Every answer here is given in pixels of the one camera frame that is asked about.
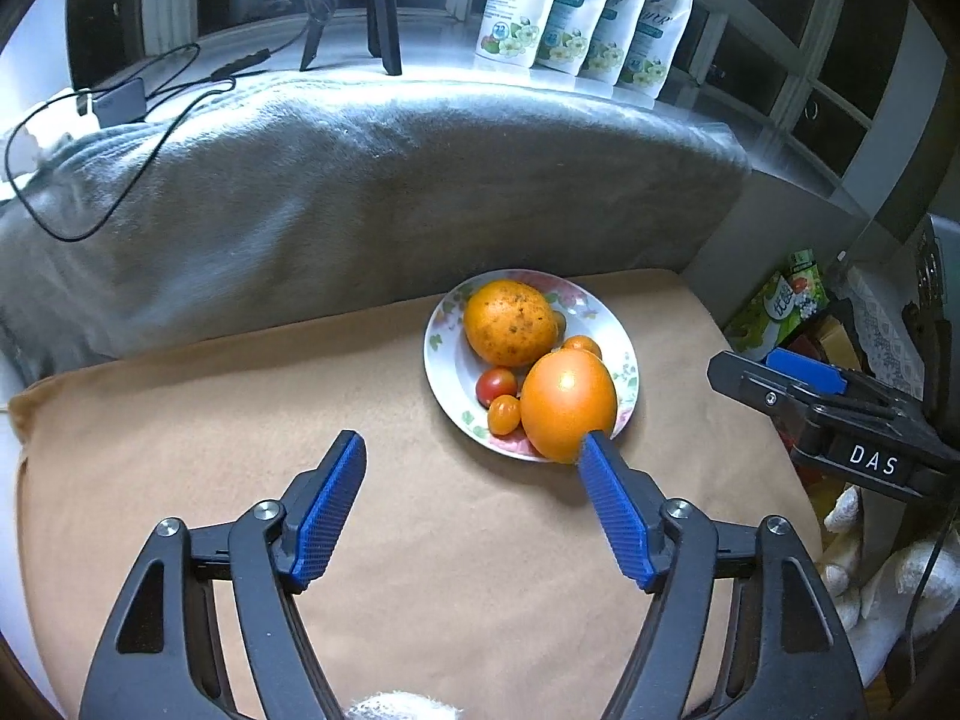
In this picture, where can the small round mandarin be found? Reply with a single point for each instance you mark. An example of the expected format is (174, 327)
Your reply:
(583, 345)

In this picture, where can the black tripod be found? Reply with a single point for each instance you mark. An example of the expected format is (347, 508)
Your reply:
(386, 15)

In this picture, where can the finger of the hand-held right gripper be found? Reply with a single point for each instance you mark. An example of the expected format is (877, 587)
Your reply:
(757, 386)
(806, 371)

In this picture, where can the red cherry tomato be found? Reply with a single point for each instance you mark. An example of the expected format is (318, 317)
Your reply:
(495, 385)

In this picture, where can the grey fleece blanket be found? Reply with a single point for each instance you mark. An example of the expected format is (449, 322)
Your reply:
(337, 187)

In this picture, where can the small oblong kumquat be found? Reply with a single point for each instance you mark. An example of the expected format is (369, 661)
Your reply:
(504, 415)

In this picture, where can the large spotted orange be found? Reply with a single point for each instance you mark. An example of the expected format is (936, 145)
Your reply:
(510, 322)

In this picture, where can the green printed bag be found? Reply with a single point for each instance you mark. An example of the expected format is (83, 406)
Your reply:
(780, 307)

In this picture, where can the person's left hand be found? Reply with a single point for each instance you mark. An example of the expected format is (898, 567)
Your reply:
(401, 706)

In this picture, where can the floral white plate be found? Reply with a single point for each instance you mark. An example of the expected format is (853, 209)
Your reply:
(450, 360)

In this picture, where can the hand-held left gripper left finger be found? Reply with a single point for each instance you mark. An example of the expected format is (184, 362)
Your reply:
(330, 510)

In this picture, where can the smooth bright orange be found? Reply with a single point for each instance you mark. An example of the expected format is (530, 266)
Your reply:
(566, 405)

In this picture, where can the white lace cloth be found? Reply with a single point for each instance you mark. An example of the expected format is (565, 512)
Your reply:
(877, 322)

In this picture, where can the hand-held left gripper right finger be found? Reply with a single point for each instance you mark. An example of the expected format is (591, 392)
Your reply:
(619, 517)

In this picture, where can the black power adapter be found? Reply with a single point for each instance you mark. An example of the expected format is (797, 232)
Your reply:
(120, 101)

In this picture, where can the brown cardboard box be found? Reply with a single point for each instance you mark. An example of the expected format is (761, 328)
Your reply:
(825, 337)

